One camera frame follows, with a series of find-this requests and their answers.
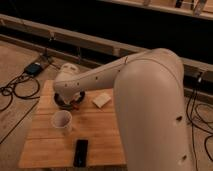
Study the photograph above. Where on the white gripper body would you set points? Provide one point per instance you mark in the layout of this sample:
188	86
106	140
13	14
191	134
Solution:
75	99

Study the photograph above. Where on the red brown pepper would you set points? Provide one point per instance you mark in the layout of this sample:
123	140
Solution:
76	106

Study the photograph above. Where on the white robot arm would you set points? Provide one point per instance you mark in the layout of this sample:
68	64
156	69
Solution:
149	105

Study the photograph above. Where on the dark ceramic bowl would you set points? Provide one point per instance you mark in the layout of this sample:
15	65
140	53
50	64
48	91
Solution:
58	101

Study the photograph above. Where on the white ceramic mug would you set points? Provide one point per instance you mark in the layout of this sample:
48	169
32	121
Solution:
62	121

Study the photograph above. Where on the pale yellow sponge block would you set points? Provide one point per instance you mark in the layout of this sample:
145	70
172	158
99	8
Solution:
101	100

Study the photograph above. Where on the black power adapter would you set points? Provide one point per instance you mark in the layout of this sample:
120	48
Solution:
33	69

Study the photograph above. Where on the wooden table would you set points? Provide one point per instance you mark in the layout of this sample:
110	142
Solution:
47	147

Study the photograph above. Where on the black smartphone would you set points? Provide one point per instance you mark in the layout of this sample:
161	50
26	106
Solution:
80	156

